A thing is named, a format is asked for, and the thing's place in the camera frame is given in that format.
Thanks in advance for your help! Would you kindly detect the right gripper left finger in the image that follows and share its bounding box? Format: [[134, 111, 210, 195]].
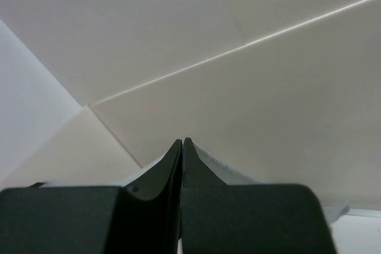
[[104, 139, 182, 253]]

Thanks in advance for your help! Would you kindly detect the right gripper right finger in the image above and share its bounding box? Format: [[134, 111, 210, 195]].
[[181, 138, 336, 253]]

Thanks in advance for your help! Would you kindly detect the grey tank top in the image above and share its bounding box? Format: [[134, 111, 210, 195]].
[[28, 143, 349, 222]]

